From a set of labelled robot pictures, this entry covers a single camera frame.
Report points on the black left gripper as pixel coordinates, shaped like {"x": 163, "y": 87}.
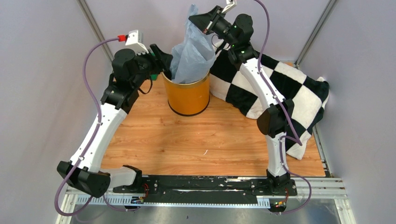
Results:
{"x": 161, "y": 61}

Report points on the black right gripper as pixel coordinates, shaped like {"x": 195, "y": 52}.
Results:
{"x": 203, "y": 21}

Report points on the translucent blue plastic bag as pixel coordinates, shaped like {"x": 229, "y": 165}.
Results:
{"x": 192, "y": 58}

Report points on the orange trash bin gold rim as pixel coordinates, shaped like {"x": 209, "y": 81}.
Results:
{"x": 188, "y": 99}

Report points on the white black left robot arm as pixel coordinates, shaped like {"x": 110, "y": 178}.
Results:
{"x": 83, "y": 170}

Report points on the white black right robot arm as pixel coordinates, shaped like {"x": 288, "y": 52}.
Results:
{"x": 276, "y": 109}

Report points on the black white checkered pillow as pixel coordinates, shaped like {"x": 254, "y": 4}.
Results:
{"x": 308, "y": 95}

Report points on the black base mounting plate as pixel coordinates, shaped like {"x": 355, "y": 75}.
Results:
{"x": 208, "y": 189}

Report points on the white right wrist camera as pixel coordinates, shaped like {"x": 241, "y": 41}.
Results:
{"x": 230, "y": 4}

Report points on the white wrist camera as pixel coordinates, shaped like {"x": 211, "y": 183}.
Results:
{"x": 230, "y": 4}
{"x": 134, "y": 42}

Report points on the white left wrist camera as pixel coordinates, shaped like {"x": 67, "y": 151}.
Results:
{"x": 134, "y": 42}

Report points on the left aluminium corner post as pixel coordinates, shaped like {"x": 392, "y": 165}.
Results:
{"x": 95, "y": 27}

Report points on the aluminium corner post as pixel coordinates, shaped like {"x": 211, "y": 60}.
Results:
{"x": 95, "y": 27}
{"x": 315, "y": 32}

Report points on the right aluminium corner post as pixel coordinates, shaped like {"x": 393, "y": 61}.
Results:
{"x": 315, "y": 32}

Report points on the aluminium frame rail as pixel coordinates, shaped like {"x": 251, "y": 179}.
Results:
{"x": 310, "y": 191}

